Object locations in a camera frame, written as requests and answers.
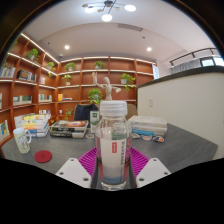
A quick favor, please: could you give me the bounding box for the clear plastic water bottle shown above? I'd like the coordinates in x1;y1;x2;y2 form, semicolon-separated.
94;100;132;192

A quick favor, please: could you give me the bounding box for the window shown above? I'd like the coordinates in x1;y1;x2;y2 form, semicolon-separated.
200;56;224;68

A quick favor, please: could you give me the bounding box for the flat round red coaster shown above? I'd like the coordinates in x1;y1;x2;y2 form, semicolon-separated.
34;149;53;164

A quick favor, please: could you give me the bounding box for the stack of dark books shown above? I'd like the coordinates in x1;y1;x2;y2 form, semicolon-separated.
49;119;90;139

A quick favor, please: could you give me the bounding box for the white counter with dark top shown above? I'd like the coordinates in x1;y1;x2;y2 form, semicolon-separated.
136;65;224;160

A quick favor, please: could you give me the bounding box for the yellow striped ceramic mug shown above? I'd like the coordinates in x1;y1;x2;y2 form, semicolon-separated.
13;127;33;154

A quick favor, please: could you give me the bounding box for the ceiling air vent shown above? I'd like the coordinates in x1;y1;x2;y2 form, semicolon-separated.
117;23;144;32

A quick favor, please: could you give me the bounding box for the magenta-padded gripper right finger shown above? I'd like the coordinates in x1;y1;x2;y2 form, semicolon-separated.
129;147;172;189

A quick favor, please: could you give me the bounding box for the stack of white books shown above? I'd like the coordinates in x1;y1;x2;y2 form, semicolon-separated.
128;115;168;138

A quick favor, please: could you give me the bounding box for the tall green white carton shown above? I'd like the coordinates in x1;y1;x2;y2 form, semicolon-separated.
89;110;101;134

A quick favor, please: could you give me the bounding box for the brown chair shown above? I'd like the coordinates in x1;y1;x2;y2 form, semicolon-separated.
125;103;138;120

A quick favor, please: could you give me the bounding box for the branched ceiling lamp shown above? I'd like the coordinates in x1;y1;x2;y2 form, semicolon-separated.
81;0;137;23

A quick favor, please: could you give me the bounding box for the grey curtain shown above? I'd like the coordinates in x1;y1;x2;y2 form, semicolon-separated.
170;57;203;74

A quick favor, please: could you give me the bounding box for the chair with dark jacket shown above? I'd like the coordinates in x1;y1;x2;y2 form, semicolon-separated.
73;103;100;122

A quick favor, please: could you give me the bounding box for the orange blue round badge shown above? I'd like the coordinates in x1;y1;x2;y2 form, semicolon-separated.
152;135;165;144

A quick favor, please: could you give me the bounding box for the orange wooden shelf unit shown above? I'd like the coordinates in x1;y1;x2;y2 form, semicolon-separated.
0;32;157;141

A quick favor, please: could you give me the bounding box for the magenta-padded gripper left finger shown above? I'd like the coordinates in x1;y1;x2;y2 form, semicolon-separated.
55;147;100;190

